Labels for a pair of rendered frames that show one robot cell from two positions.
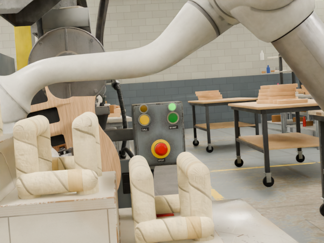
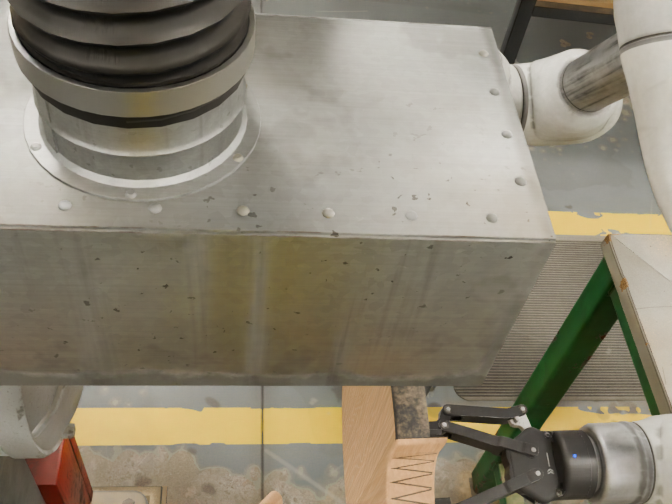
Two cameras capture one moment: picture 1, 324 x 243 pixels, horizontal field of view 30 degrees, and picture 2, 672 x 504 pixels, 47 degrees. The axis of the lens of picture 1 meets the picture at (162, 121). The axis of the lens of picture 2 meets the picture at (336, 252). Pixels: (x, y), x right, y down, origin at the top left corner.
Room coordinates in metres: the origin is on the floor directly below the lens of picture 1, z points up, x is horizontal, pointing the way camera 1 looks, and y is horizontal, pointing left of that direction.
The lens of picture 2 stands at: (1.72, 0.65, 1.80)
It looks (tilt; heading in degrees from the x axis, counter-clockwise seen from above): 51 degrees down; 264
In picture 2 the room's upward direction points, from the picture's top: 10 degrees clockwise
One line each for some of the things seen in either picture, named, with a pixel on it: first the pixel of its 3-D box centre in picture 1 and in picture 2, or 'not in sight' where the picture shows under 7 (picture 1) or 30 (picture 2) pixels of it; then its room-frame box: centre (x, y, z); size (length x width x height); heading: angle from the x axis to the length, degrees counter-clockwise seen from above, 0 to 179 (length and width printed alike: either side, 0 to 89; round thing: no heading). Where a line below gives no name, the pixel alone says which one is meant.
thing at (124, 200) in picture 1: (122, 155); not in sight; (2.16, 0.15, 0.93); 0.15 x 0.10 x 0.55; 5
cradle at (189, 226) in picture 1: (174, 228); not in sight; (0.85, -0.01, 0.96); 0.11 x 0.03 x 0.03; 95
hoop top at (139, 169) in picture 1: (140, 170); not in sight; (0.94, 0.04, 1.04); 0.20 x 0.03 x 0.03; 4
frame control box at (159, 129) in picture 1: (149, 141); not in sight; (2.02, 0.05, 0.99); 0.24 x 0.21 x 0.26; 5
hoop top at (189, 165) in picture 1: (191, 167); not in sight; (0.95, -0.04, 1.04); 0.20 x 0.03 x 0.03; 4
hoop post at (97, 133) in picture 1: (90, 148); not in sight; (1.02, 0.12, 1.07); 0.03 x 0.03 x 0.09
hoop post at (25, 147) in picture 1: (27, 164); not in sight; (0.85, 0.19, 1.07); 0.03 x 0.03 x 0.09
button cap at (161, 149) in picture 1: (160, 149); not in sight; (1.89, 0.01, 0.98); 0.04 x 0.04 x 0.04; 5
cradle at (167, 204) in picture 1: (164, 204); not in sight; (1.04, 0.01, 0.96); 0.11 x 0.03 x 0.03; 95
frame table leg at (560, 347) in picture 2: not in sight; (537, 400); (1.18, -0.12, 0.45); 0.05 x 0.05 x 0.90; 5
